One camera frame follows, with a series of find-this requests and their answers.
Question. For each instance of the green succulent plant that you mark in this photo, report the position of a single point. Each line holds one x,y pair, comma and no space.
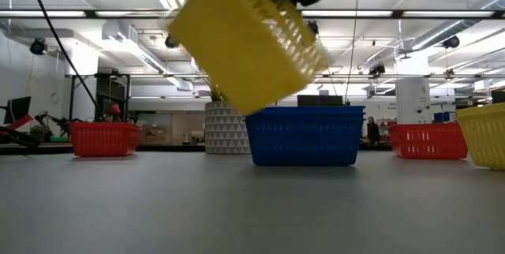
218,95

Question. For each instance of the red plastic basket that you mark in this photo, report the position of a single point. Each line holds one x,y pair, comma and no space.
106,123
102,147
453,143

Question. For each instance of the black computer monitor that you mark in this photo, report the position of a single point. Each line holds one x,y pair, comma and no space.
319,100
19,106
499,97

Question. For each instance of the small green potted plant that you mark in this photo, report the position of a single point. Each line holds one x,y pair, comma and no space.
39,131

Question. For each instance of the white ceiling air duct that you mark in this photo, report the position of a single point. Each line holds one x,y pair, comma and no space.
130,49

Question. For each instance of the black background robot arm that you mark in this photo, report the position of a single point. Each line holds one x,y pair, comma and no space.
59,120

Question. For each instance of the yellow plastic basket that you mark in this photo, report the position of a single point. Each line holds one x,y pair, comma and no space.
236,49
493,151
485,109

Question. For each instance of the white triangle-patterned plant pot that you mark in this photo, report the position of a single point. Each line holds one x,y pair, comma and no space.
225,131

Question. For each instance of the red strip object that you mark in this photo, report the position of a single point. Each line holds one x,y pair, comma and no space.
16,122

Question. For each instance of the grey table mat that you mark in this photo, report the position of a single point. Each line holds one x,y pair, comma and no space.
158,214

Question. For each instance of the white square pillar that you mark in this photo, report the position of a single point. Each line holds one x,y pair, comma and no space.
412,100

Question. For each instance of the flat green object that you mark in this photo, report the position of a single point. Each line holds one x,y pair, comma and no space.
59,139

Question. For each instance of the blue storage boxes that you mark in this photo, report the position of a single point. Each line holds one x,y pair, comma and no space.
444,117

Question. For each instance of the black ceiling spotlight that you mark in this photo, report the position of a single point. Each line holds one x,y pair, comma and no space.
38,47
451,42
171,42
377,69

